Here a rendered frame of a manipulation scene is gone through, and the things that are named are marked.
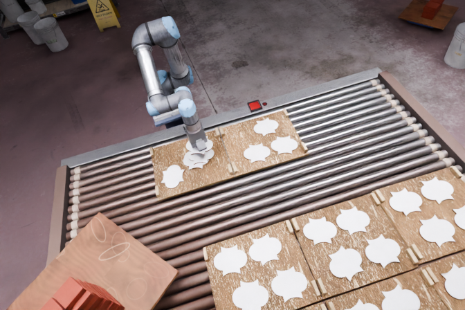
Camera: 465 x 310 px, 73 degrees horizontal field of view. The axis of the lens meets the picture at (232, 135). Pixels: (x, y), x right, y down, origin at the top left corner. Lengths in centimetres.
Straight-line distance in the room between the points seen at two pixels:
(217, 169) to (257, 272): 56
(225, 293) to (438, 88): 295
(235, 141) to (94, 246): 87
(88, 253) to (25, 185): 207
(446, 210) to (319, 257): 61
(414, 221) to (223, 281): 87
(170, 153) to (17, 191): 205
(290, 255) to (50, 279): 100
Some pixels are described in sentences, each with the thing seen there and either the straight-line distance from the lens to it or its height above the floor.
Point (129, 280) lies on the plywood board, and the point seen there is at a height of 104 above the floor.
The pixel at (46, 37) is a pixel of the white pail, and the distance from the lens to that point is 502.
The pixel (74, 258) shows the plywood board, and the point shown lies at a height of 104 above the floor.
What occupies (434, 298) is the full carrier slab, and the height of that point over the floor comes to 94.
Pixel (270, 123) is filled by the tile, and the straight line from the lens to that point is 183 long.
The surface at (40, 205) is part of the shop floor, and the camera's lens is 332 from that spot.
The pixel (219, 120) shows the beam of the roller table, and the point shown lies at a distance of 192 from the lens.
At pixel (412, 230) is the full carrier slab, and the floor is 94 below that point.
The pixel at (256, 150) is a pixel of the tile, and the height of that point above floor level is 94.
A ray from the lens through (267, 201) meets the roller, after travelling 158.
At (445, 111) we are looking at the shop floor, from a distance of 351.
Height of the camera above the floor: 232
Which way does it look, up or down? 50 degrees down
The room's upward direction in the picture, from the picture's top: 11 degrees counter-clockwise
